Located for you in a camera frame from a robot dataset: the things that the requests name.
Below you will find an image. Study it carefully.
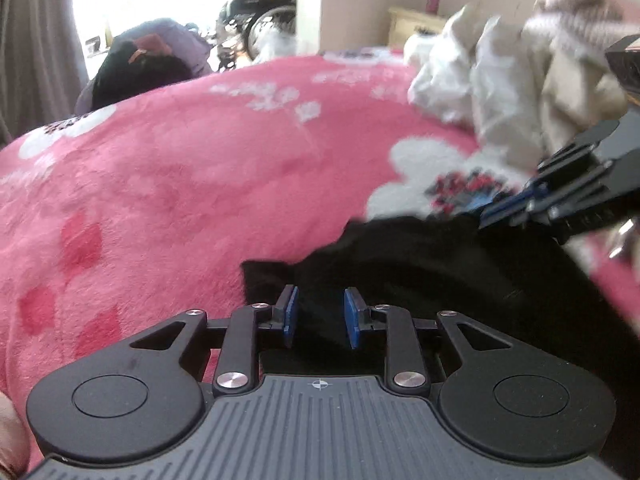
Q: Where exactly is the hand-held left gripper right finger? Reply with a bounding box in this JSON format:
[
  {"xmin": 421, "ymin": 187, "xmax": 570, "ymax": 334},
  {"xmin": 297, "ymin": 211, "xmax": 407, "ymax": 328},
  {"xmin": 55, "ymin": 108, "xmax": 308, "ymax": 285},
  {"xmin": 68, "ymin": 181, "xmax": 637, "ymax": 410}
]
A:
[{"xmin": 342, "ymin": 286, "xmax": 514, "ymax": 396}]

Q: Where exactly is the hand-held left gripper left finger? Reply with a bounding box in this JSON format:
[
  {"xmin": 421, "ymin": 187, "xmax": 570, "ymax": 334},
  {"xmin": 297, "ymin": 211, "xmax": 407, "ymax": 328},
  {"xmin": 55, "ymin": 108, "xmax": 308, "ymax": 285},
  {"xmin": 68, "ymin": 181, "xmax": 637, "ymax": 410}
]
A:
[{"xmin": 129, "ymin": 284, "xmax": 301, "ymax": 396}]

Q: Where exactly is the pinkish knitted sweater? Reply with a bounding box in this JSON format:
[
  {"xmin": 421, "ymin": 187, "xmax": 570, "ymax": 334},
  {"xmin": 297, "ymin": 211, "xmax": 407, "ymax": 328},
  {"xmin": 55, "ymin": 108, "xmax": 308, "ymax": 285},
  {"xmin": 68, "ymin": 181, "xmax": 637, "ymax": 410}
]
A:
[{"xmin": 524, "ymin": 0, "xmax": 637, "ymax": 52}]

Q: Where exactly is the grey curtain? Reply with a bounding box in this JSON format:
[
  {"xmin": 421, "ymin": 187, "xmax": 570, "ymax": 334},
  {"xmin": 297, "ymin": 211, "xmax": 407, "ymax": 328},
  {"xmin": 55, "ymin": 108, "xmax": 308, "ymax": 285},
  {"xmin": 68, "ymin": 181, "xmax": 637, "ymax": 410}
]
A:
[{"xmin": 0, "ymin": 0, "xmax": 87, "ymax": 147}]

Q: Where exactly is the cream white garment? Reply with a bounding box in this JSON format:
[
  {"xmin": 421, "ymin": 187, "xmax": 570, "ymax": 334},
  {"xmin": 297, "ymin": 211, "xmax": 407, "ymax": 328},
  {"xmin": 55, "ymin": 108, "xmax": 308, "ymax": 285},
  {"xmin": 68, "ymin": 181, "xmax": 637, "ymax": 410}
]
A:
[{"xmin": 404, "ymin": 2, "xmax": 552, "ymax": 172}]

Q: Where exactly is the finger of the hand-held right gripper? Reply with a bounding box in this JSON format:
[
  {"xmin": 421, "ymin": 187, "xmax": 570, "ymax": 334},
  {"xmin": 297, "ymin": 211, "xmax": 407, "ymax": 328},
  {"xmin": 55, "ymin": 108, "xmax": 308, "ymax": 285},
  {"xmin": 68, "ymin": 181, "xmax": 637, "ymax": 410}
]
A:
[
  {"xmin": 520, "ymin": 110, "xmax": 640, "ymax": 201},
  {"xmin": 478, "ymin": 160, "xmax": 640, "ymax": 244}
]

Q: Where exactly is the wooden nightstand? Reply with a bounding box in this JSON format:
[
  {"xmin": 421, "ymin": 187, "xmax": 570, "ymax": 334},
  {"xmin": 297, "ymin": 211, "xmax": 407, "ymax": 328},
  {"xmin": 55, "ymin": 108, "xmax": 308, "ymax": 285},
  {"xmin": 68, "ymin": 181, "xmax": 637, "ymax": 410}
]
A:
[{"xmin": 387, "ymin": 5, "xmax": 452, "ymax": 52}]

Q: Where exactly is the black t-shirt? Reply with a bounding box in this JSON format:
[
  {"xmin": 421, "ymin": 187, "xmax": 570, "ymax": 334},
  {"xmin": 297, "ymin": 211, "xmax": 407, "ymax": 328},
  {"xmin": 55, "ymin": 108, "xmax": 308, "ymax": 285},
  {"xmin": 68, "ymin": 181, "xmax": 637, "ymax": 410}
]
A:
[{"xmin": 240, "ymin": 214, "xmax": 640, "ymax": 480}]

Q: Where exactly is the pink floral blanket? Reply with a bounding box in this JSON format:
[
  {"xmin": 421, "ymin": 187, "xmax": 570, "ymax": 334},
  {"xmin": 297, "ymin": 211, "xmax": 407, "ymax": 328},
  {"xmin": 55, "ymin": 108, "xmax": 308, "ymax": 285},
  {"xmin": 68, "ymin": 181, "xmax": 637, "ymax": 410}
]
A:
[{"xmin": 0, "ymin": 47, "xmax": 640, "ymax": 480}]

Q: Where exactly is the wheelchair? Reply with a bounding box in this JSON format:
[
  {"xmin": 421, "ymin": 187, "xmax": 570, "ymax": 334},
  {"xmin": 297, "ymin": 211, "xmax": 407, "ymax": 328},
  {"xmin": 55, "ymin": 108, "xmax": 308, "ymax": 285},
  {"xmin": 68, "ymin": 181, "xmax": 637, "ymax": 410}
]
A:
[{"xmin": 214, "ymin": 0, "xmax": 299, "ymax": 69}]

